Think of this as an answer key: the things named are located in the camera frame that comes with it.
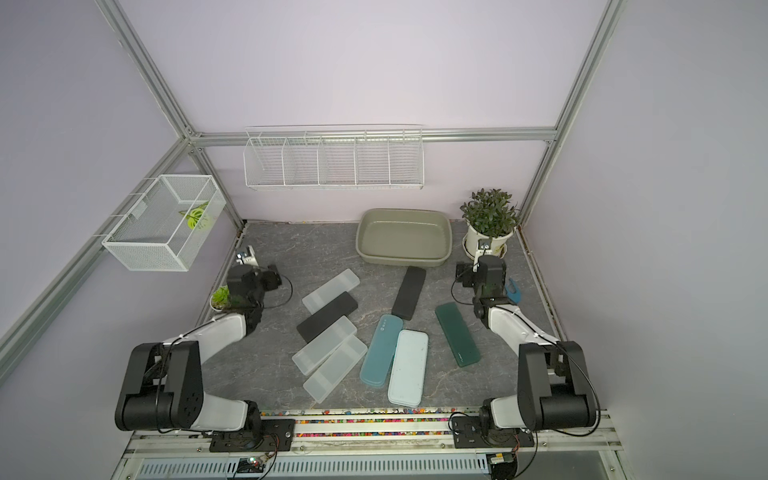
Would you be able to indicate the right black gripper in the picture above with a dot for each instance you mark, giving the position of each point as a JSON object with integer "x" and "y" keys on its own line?
{"x": 467, "y": 268}

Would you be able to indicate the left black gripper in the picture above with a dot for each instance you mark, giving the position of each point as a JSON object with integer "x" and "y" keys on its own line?
{"x": 272, "y": 277}

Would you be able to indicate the dark green pencil case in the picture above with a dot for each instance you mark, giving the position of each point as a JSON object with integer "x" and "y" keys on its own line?
{"x": 457, "y": 334}

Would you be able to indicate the black pencil case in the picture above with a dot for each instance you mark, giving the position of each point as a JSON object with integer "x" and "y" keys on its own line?
{"x": 318, "y": 322}
{"x": 409, "y": 293}

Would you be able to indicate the frosted clear pencil case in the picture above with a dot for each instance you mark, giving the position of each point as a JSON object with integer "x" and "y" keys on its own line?
{"x": 333, "y": 370}
{"x": 312, "y": 355}
{"x": 345, "y": 281}

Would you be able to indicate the grey-green plastic storage box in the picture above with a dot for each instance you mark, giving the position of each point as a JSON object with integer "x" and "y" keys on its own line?
{"x": 404, "y": 237}

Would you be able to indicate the frosted clear pencil case front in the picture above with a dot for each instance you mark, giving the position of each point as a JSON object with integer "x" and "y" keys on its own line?
{"x": 333, "y": 370}

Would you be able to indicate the pale blue pencil case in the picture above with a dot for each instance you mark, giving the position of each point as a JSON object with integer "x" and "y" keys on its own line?
{"x": 408, "y": 369}

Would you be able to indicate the teal pencil case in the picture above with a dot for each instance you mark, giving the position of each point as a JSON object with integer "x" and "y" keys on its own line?
{"x": 381, "y": 351}

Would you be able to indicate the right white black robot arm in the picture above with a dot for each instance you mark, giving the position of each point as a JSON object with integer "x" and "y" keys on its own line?
{"x": 553, "y": 390}

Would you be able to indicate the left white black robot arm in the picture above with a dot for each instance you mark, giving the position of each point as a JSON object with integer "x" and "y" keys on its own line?
{"x": 163, "y": 388}

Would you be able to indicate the small potted succulent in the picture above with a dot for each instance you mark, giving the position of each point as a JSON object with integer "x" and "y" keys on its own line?
{"x": 220, "y": 299}

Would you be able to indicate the large potted green plant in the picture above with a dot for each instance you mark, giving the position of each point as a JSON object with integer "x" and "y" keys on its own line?
{"x": 492, "y": 218}

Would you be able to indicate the green leaf toy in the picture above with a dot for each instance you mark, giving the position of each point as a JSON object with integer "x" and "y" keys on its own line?
{"x": 197, "y": 218}

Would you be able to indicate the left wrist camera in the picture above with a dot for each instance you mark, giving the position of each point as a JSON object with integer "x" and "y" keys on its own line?
{"x": 247, "y": 257}

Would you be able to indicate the blue fork yellow handle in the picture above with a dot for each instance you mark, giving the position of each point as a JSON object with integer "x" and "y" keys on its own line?
{"x": 513, "y": 293}

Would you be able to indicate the white mesh wall basket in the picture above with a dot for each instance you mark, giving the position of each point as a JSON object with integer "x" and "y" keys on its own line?
{"x": 152, "y": 236}

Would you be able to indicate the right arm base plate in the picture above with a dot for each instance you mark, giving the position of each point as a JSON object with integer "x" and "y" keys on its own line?
{"x": 470, "y": 432}

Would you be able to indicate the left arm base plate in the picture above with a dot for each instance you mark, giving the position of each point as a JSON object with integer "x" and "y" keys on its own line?
{"x": 272, "y": 435}

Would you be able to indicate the white wire wall shelf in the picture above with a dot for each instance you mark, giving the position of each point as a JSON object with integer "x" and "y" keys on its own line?
{"x": 334, "y": 157}

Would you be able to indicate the aluminium rail front frame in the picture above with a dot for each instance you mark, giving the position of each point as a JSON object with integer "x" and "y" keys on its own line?
{"x": 377, "y": 444}

